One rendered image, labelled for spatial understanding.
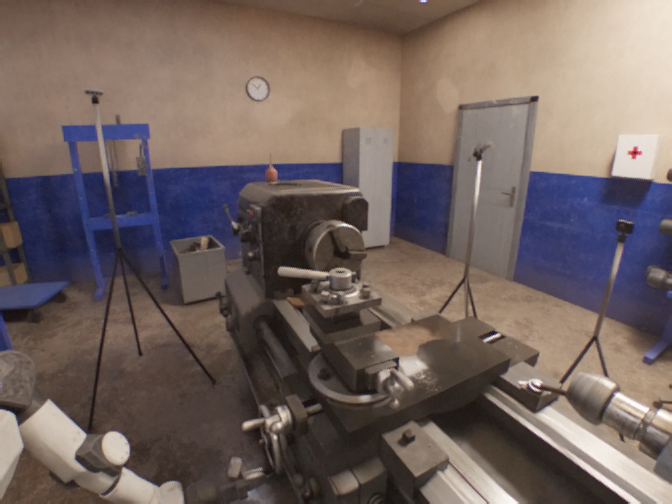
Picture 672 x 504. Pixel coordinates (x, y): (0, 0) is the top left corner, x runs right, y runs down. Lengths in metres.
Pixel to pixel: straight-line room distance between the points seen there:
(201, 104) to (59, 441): 4.23
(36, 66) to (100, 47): 0.70
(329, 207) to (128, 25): 3.86
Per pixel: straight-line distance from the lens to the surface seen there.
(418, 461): 0.82
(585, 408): 0.73
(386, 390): 0.77
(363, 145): 4.87
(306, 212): 1.49
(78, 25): 4.95
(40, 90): 4.89
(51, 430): 0.91
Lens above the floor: 1.50
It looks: 17 degrees down
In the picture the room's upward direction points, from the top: straight up
